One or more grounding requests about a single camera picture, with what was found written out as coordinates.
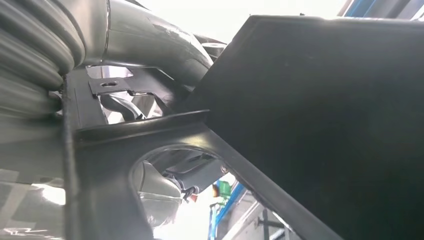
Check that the blue metal shelf rack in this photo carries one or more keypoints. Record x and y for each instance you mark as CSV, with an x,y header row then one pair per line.
x,y
359,6
228,205

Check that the black left camera mount bracket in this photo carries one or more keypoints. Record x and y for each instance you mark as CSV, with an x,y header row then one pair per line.
x,y
198,174

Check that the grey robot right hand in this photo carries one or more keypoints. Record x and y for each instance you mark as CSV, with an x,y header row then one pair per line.
x,y
142,36

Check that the green and orange device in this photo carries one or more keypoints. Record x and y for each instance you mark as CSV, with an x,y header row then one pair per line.
x,y
222,190

